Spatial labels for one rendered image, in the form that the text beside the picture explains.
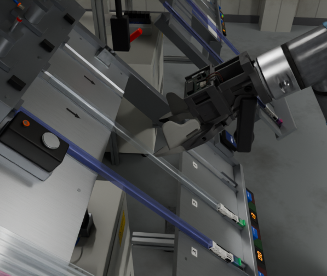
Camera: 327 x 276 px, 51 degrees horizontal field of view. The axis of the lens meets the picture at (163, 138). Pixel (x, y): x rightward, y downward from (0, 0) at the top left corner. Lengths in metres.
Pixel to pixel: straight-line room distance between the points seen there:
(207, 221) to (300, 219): 1.16
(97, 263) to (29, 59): 0.53
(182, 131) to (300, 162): 1.62
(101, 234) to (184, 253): 0.35
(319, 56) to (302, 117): 2.00
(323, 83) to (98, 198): 0.67
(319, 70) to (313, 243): 1.31
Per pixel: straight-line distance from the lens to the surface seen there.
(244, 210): 0.82
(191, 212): 0.67
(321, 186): 2.03
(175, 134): 0.55
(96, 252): 0.88
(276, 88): 0.53
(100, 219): 0.94
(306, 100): 2.72
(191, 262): 0.61
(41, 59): 0.52
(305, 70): 0.53
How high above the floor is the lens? 1.35
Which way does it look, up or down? 39 degrees down
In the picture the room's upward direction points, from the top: straight up
